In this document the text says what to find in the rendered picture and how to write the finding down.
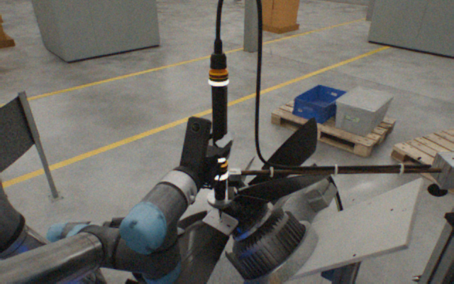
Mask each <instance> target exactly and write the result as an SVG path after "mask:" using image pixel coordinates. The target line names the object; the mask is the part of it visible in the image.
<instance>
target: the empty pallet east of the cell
mask: <svg viewBox="0 0 454 284"><path fill-rule="evenodd" d="M436 152H454V127H453V128H450V129H446V130H442V131H437V132H435V133H434V134H432V133H431V134H429V135H425V136H423V137H418V138H415V139H414V140H413V139H411V140H408V141H406V143H405V142H401V143H397V144H394V146H393V151H392V154H391V157H392V158H393V159H395V160H396V161H398V162H399V163H403V164H404V165H408V164H414V163H412V162H411V161H410V160H409V159H412V158H414V159H415V160H417V158H418V157H422V159H419V160H417V161H419V162H421V163H423V164H431V165H432V162H433V159H434V157H435V155H436ZM418 174H420V175H421V176H422V177H424V178H426V179H427V180H430V181H431V182H433V183H435V180H434V179H433V178H432V177H431V176H430V175H429V173H418ZM448 192H449V193H451V194H453V195H454V189H450V190H448Z"/></svg>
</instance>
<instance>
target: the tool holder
mask: <svg viewBox="0 0 454 284"><path fill-rule="evenodd" d="M231 169H236V170H237V172H236V173H231V172H230V170H231ZM239 181H241V171H240V168H229V174H228V190H226V198H225V199H224V200H216V199H215V198H214V191H213V190H212V191H210V193H209V194H208V195H207V202H208V204H209V206H211V207H213V208H215V209H225V208H227V207H229V206H231V205H232V203H233V200H234V194H235V187H239Z"/></svg>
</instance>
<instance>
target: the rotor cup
mask: <svg viewBox="0 0 454 284"><path fill-rule="evenodd" d="M246 186H247V185H246V184H245V183H244V182H243V181H242V180H241V181H239V187H235V188H236V189H237V190H238V189H240V188H242V187H246ZM267 208H268V204H264V205H261V206H255V205H253V206H252V207H248V206H247V204H245V203H241V202H234V200H233V203H232V205H231V206H229V207H227V208H225V209H222V210H221V211H222V212H224V213H226V214H227V215H229V216H231V217H233V218H235V219H237V220H238V223H239V225H238V226H237V228H236V229H235V230H234V231H233V233H232V234H231V235H232V236H238V235H239V234H240V233H242V232H244V231H245V230H246V229H248V228H249V227H250V226H252V225H253V224H254V223H255V222H256V221H257V220H258V219H259V218H260V217H261V216H262V215H263V214H264V213H265V212H266V211H267Z"/></svg>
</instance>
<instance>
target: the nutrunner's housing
mask: <svg viewBox="0 0 454 284"><path fill-rule="evenodd" d="M210 68H211V69H212V70H225V69H226V68H227V57H226V54H225V52H223V41H221V39H220V40H216V39H215V40H214V51H213V52H212V53H211V57H210ZM226 190H227V178H226V179H225V180H219V181H218V182H217V183H216V185H215V186H214V198H215V199H216V200H224V199H225V198H226Z"/></svg>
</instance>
